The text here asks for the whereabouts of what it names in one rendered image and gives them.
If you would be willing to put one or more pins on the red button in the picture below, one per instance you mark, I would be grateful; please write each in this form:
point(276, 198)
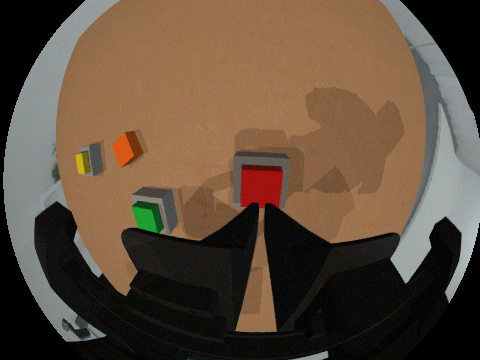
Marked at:
point(260, 177)

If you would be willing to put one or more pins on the orange block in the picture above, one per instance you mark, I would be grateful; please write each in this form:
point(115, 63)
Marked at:
point(127, 148)

